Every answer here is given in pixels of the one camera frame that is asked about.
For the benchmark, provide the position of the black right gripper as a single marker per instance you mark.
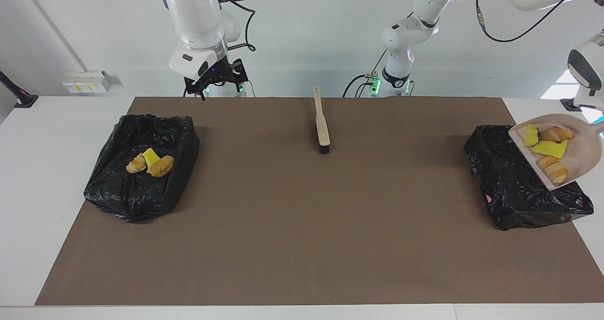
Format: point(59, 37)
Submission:
point(217, 72)

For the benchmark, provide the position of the brown bread roll toy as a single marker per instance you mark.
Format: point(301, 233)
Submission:
point(163, 166)

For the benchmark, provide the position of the green and yellow sponge piece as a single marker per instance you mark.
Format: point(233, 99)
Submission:
point(152, 158)

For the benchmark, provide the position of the beige hand brush black bristles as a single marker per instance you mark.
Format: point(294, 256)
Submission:
point(322, 126)

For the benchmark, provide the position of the striped croissant toy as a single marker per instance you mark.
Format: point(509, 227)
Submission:
point(553, 170)
point(137, 164)

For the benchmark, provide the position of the beige bread chunk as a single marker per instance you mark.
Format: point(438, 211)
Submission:
point(559, 133)

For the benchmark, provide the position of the beige plastic dustpan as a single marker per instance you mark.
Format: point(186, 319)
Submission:
point(585, 155)

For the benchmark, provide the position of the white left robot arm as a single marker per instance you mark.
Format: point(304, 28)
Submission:
point(406, 37)

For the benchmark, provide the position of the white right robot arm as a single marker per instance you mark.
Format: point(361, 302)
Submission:
point(198, 18)

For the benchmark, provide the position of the deep black bagged bin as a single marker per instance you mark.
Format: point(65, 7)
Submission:
point(141, 197)

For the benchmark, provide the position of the flat black bagged bin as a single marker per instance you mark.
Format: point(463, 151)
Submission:
point(509, 192)

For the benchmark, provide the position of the brown table mat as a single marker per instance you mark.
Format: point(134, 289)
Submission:
point(330, 263)

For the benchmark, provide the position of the white wall socket box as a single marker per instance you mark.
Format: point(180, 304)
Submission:
point(87, 81)

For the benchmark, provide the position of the black clamp post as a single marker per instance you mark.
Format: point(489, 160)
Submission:
point(23, 100)
point(571, 105)

